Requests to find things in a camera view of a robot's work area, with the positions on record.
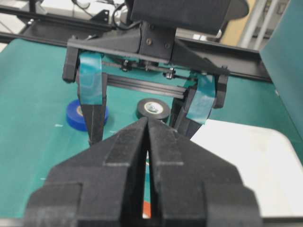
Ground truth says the black tape roll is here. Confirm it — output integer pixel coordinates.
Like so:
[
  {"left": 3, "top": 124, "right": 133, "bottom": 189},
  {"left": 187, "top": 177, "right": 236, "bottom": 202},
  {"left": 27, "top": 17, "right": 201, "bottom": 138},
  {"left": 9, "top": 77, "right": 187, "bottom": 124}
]
[{"left": 136, "top": 98, "right": 170, "bottom": 123}]

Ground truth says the blue tape roll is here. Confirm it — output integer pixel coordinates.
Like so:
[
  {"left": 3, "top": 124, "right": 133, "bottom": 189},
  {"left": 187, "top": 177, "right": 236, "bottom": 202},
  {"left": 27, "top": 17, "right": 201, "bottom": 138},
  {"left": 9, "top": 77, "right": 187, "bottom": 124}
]
[{"left": 66, "top": 99, "right": 109, "bottom": 139}]

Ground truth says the white plastic case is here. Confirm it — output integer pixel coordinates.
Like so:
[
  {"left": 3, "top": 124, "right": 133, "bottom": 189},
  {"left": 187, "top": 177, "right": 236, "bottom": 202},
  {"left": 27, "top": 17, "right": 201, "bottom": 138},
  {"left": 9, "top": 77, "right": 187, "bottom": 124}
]
[{"left": 191, "top": 119, "right": 303, "bottom": 227}]

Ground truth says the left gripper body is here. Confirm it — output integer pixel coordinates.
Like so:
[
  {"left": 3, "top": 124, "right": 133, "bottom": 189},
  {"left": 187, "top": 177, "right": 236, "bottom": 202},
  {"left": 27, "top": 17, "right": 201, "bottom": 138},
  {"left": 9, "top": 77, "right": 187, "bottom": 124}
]
[{"left": 62, "top": 22, "right": 229, "bottom": 108}]

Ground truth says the red tape roll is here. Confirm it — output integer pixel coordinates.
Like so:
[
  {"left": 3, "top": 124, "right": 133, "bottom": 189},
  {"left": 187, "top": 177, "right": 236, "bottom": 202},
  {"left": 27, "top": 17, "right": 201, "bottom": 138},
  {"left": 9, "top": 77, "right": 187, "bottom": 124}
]
[{"left": 143, "top": 201, "right": 152, "bottom": 219}]

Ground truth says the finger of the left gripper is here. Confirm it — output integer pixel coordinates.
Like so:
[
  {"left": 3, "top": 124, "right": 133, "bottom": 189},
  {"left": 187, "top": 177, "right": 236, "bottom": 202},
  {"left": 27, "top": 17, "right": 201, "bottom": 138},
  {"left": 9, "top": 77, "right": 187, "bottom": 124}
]
[
  {"left": 78, "top": 53, "right": 107, "bottom": 145},
  {"left": 169, "top": 75, "right": 215, "bottom": 137}
]

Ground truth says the green table cloth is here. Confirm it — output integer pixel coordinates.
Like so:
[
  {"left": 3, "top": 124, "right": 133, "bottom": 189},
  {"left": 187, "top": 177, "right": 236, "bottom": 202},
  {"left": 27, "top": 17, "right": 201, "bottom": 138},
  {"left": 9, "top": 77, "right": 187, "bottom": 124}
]
[{"left": 0, "top": 0, "right": 303, "bottom": 218}]

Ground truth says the black aluminium rail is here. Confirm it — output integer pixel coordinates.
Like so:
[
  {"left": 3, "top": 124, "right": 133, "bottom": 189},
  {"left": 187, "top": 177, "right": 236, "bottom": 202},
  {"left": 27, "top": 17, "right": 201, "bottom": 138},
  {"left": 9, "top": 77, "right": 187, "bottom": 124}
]
[{"left": 0, "top": 6, "right": 271, "bottom": 82}]

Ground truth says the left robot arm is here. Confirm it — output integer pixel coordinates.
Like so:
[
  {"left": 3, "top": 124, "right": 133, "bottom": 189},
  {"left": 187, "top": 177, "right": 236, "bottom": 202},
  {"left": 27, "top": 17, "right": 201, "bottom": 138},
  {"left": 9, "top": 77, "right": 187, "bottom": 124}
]
[{"left": 62, "top": 0, "right": 249, "bottom": 145}]

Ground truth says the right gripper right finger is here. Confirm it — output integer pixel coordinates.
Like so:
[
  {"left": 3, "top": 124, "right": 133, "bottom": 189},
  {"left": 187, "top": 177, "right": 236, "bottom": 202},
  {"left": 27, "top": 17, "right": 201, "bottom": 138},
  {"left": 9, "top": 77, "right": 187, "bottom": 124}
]
[{"left": 148, "top": 119, "right": 262, "bottom": 227}]

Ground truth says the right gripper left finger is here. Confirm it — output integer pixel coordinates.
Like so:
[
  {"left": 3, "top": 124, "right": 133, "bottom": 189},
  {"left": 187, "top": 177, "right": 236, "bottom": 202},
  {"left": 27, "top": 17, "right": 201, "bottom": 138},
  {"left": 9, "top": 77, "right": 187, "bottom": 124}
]
[{"left": 23, "top": 117, "right": 148, "bottom": 227}]

